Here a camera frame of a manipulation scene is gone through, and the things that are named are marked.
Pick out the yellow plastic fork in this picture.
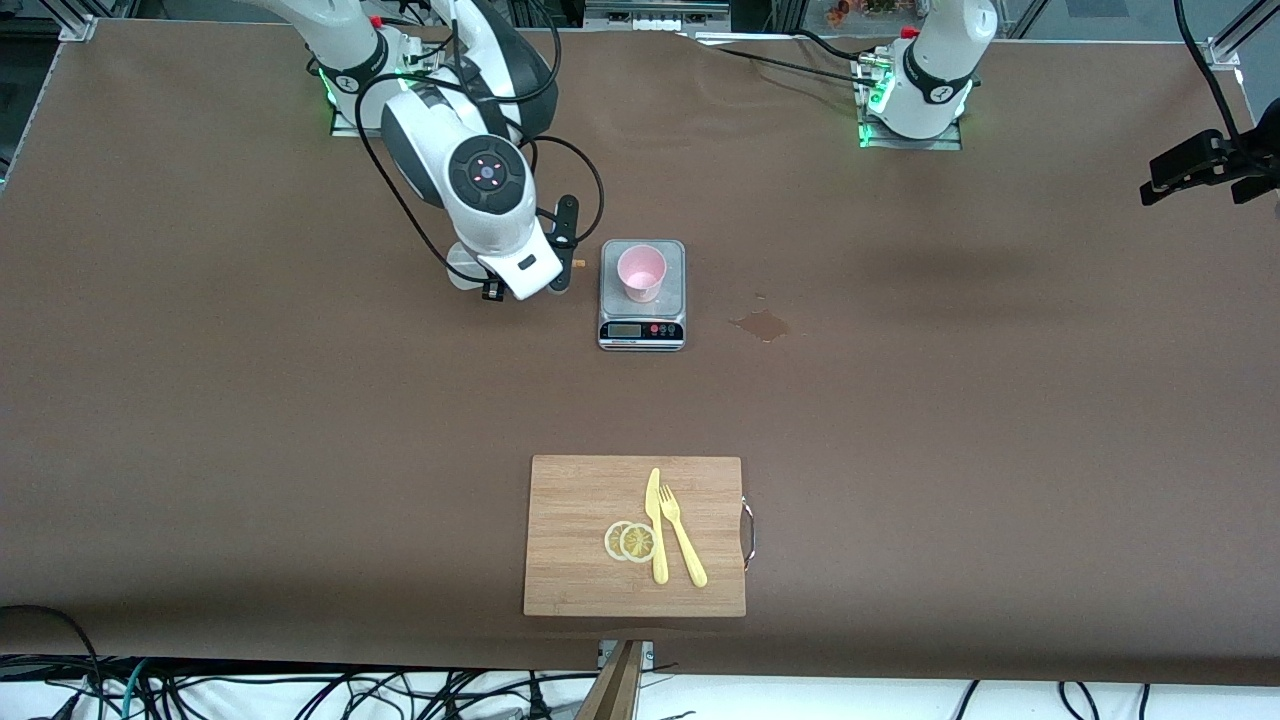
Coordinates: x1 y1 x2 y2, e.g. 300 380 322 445
659 484 709 589

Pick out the wooden cutting board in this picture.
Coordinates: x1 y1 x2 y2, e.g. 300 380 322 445
523 455 757 618

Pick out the tray with food items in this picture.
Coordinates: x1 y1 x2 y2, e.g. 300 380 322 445
822 0 926 26

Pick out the teal floor cable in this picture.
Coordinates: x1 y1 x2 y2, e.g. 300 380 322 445
118 658 151 719

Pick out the silver digital kitchen scale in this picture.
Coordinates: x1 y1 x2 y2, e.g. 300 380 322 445
598 239 687 352

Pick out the black base cable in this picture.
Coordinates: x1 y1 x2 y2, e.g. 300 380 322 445
795 28 871 63
715 45 876 91

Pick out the yellow plastic knife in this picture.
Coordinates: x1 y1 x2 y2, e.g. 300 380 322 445
645 467 670 586

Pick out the aluminium frame corner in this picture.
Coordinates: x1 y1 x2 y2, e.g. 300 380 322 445
55 0 101 43
1205 0 1280 69

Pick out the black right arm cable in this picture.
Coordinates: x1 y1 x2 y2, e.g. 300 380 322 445
355 0 607 286

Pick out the pink paper cup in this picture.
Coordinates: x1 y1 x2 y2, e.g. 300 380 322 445
617 244 667 304

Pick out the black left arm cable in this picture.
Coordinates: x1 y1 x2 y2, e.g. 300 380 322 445
1173 0 1251 141

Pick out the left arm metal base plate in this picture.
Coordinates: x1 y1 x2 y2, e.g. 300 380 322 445
858 120 963 152

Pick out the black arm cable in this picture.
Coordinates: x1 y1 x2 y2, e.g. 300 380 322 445
1173 0 1251 141
355 0 607 286

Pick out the white power strip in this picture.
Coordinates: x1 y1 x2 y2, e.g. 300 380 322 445
585 0 733 33

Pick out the black floor cable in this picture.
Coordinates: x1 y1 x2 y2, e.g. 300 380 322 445
0 604 106 701

